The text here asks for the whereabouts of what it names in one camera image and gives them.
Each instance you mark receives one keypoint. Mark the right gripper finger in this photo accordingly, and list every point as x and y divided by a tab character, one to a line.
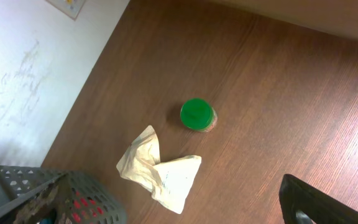
302	203

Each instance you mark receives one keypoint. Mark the beige paper bag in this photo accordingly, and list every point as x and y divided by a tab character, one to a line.
168	182
39	207

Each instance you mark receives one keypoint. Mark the green lid glass jar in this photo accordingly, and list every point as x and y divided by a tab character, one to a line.
198	115

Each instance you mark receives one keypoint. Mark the red spaghetti packet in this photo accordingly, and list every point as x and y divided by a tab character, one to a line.
85	209

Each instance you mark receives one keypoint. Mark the grey plastic shopping basket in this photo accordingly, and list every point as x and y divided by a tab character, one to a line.
18	185

